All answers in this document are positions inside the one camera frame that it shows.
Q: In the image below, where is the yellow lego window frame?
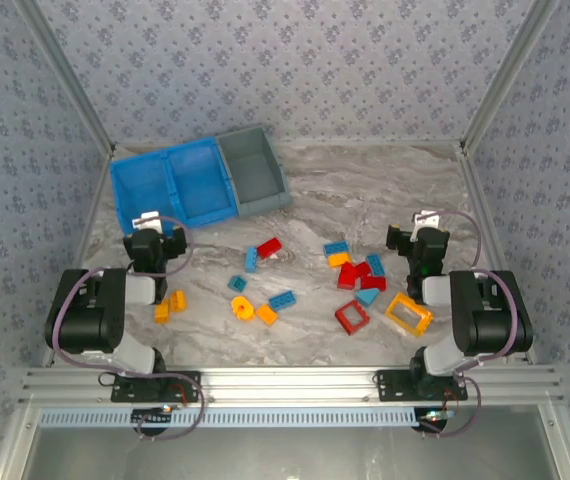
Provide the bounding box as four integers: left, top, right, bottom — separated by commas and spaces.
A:
383, 292, 435, 339

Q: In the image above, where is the yellow round lego piece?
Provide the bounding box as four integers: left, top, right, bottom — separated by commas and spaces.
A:
231, 295, 256, 323

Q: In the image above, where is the red lego window frame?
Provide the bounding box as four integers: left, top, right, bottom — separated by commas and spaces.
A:
334, 299, 372, 336

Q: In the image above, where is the gray plastic storage bin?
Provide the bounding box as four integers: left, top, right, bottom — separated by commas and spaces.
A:
214, 123, 294, 219

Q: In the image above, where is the orange yellow rectangular lego brick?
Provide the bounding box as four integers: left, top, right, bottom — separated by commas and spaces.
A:
255, 303, 280, 326

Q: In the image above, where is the blue sloped lego piece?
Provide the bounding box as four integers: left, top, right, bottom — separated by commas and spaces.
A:
354, 287, 381, 308

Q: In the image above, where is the large red lego brick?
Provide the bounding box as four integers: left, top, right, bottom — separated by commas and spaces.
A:
336, 261, 359, 291

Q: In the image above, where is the small controller board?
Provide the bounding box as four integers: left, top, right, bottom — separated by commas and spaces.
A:
417, 407, 454, 432
132, 404, 174, 427

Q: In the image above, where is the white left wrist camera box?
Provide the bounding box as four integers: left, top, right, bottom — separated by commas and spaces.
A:
132, 211, 162, 232

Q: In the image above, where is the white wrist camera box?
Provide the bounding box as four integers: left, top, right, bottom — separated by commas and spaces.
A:
132, 211, 162, 232
411, 209, 440, 230

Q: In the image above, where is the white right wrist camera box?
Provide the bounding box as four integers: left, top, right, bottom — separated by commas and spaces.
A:
411, 209, 440, 230

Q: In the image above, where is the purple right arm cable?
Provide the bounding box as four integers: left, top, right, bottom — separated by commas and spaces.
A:
417, 208, 536, 439

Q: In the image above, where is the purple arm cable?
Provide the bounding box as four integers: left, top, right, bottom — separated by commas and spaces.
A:
46, 214, 207, 442
417, 208, 536, 439

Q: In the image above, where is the aluminium side rail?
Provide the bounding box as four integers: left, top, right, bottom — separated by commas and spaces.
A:
42, 144, 116, 369
457, 142, 539, 364

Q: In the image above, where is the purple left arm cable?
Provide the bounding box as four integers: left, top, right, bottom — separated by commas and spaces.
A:
46, 214, 207, 442

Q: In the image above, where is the aluminium frame post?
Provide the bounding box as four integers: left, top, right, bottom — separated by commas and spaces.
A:
12, 0, 116, 152
459, 0, 564, 152

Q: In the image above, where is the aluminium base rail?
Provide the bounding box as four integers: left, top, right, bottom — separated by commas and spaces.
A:
17, 366, 564, 407

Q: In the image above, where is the slotted pale blue cable duct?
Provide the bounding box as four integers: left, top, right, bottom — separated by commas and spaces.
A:
38, 405, 422, 429

